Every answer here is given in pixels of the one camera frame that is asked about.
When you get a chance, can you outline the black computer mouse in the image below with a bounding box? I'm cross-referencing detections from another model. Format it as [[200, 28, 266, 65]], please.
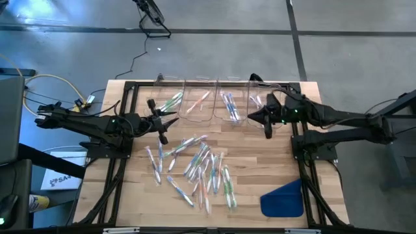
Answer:
[[0, 194, 19, 228]]

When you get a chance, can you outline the blue cloth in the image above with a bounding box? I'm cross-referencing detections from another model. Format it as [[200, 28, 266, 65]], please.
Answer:
[[259, 177, 305, 218]]

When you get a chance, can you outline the white printed box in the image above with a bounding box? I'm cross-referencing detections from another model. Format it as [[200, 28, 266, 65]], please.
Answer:
[[40, 151, 88, 191]]

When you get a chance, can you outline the clear plastic bin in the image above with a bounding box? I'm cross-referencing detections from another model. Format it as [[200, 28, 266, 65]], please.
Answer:
[[246, 77, 283, 129], [181, 75, 217, 124], [152, 73, 186, 120], [213, 76, 250, 126]]

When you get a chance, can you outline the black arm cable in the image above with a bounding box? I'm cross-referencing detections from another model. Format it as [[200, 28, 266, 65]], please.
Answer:
[[365, 97, 400, 114]]

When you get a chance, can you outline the grey laptop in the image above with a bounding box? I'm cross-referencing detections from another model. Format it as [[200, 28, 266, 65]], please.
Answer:
[[0, 76, 26, 165]]

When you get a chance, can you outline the black metal side stand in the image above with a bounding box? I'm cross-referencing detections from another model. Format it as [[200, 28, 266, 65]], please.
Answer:
[[367, 89, 416, 192]]

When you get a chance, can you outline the black aluminium table frame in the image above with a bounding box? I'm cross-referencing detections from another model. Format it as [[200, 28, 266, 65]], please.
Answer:
[[73, 79, 350, 228]]

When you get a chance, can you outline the yellow labelled can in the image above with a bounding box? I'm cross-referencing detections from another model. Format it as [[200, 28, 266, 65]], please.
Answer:
[[29, 194, 50, 213]]

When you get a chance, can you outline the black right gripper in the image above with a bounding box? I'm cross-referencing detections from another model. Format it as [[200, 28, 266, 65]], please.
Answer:
[[247, 93, 286, 140]]

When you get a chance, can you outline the yellow cable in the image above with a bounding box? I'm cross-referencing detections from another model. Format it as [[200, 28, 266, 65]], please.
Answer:
[[0, 53, 87, 118]]

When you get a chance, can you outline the white mounting bracket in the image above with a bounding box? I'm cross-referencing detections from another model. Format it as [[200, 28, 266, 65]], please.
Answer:
[[285, 228, 321, 234], [103, 227, 140, 234]]

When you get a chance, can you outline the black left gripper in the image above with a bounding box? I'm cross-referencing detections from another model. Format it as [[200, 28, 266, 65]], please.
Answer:
[[139, 98, 180, 146]]

